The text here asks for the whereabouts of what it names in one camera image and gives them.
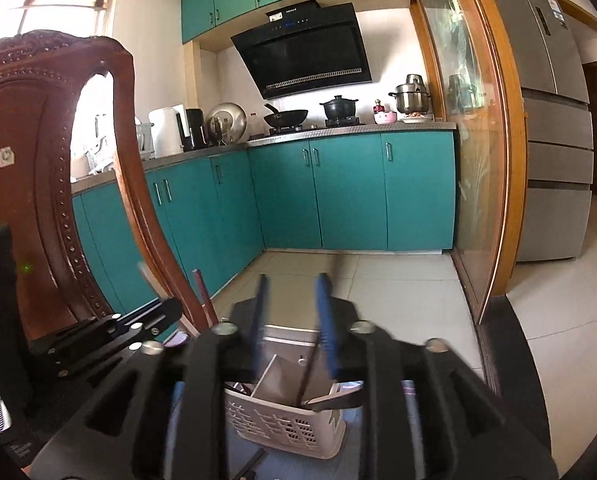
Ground steel stockpot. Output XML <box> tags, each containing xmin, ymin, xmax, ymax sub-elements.
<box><xmin>389</xmin><ymin>74</ymin><xmax>431</xmax><ymax>113</ymax></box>

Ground white plastic basket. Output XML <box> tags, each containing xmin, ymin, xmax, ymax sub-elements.
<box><xmin>222</xmin><ymin>379</ymin><xmax>348</xmax><ymax>461</ymax></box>

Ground black casserole pot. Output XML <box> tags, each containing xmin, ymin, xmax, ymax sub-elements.
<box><xmin>319</xmin><ymin>95</ymin><xmax>359</xmax><ymax>121</ymax></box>

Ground grey kitchen countertop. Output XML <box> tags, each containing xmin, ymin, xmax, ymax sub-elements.
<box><xmin>71</xmin><ymin>121</ymin><xmax>458</xmax><ymax>196</ymax></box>

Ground steel cleaver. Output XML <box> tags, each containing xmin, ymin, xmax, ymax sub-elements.
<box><xmin>251</xmin><ymin>355</ymin><xmax>305</xmax><ymax>402</ymax></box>

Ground steel wok lid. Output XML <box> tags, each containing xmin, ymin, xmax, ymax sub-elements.
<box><xmin>206</xmin><ymin>102</ymin><xmax>248</xmax><ymax>146</ymax></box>

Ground thin black utensil handle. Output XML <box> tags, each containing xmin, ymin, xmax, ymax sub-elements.
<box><xmin>298</xmin><ymin>357</ymin><xmax>322</xmax><ymax>402</ymax></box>

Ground wooden chair back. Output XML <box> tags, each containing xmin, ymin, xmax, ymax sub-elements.
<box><xmin>0</xmin><ymin>30</ymin><xmax>204</xmax><ymax>343</ymax></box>

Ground white dish rack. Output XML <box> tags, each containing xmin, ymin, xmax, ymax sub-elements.
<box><xmin>83</xmin><ymin>140</ymin><xmax>116</xmax><ymax>173</ymax></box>

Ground grey refrigerator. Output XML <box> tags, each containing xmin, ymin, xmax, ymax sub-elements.
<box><xmin>478</xmin><ymin>0</ymin><xmax>594</xmax><ymax>263</ymax></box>

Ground wood-framed glass sliding door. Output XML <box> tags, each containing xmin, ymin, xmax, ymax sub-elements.
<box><xmin>411</xmin><ymin>0</ymin><xmax>521</xmax><ymax>321</ymax></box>

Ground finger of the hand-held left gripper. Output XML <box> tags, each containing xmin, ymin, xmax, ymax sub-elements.
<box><xmin>48</xmin><ymin>297</ymin><xmax>183</xmax><ymax>346</ymax></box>
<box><xmin>28</xmin><ymin>322</ymin><xmax>162</xmax><ymax>378</ymax></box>

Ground white electric kettle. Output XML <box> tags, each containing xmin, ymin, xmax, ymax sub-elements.
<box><xmin>148</xmin><ymin>105</ymin><xmax>185</xmax><ymax>157</ymax></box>

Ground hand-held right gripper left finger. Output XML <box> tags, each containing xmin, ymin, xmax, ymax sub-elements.
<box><xmin>31</xmin><ymin>274</ymin><xmax>270</xmax><ymax>480</ymax></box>

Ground black kitchen appliance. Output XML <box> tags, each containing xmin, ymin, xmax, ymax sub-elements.
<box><xmin>184</xmin><ymin>108</ymin><xmax>206</xmax><ymax>150</ymax></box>

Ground gas stove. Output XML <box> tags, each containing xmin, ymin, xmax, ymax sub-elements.
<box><xmin>268</xmin><ymin>117</ymin><xmax>366</xmax><ymax>134</ymax></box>

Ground black-handled knife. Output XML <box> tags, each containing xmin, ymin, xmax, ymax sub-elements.
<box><xmin>303</xmin><ymin>390</ymin><xmax>366</xmax><ymax>412</ymax></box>

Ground black range hood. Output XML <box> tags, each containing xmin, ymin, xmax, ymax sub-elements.
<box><xmin>231</xmin><ymin>2</ymin><xmax>373</xmax><ymax>100</ymax></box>

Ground teal base cabinets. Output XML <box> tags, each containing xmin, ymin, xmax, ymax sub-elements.
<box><xmin>71</xmin><ymin>130</ymin><xmax>456</xmax><ymax>341</ymax></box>

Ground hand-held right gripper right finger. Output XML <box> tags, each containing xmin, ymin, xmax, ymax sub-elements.
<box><xmin>314</xmin><ymin>272</ymin><xmax>559</xmax><ymax>480</ymax></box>

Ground black wok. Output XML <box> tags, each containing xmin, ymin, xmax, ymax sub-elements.
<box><xmin>263</xmin><ymin>104</ymin><xmax>309</xmax><ymax>128</ymax></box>

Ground kitchen window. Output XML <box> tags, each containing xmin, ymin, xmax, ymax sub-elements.
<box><xmin>8</xmin><ymin>0</ymin><xmax>115</xmax><ymax>38</ymax></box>

